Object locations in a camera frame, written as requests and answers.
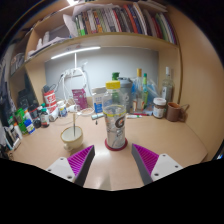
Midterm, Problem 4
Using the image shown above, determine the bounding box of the grey shaker bottle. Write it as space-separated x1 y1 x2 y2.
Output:
118 77 135 113

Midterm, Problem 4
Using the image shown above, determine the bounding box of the clear white-capped glass bottle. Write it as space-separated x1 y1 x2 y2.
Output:
161 66 175 105

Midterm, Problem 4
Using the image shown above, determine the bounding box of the clear yellow-capped drink bottle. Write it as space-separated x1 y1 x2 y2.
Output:
102 80 129 150

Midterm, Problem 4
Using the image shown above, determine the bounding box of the green bottle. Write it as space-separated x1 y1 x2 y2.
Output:
111 71 121 83

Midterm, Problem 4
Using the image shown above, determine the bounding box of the magenta box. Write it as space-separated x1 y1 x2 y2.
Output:
71 88 89 111

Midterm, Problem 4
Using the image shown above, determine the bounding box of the metal spoon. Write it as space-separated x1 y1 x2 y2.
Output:
71 113 77 138

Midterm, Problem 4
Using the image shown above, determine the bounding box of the brown jar with white lid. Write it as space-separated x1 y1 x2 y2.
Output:
152 97 167 120

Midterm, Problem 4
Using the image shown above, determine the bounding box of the brown mug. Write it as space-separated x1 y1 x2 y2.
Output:
165 101 191 123

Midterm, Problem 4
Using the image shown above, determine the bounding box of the clear green-capped bottle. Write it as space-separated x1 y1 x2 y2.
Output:
142 73 150 108

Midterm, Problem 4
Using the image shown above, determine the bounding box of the clear yellow-capped glass bottle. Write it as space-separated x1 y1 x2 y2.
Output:
134 68 145 112

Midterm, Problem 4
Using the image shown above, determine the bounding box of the white and blue carton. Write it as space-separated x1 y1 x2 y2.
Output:
92 87 107 115

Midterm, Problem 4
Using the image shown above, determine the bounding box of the white LED light bar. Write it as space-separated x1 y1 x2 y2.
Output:
50 45 102 61

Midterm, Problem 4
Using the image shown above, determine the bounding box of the red and white can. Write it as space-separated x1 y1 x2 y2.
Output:
43 89 59 115

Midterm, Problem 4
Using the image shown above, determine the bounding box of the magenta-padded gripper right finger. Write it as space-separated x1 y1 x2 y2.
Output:
131 143 184 186

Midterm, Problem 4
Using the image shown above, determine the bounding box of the white jar with blue lid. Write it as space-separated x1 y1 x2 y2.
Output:
23 119 36 135

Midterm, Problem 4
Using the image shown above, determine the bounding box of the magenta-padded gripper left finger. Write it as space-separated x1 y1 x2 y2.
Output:
46 144 96 187

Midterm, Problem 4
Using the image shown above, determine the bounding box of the white cable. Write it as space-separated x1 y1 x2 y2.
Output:
57 61 97 117

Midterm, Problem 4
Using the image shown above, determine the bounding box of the white power strip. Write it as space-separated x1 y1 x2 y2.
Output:
61 68 89 79

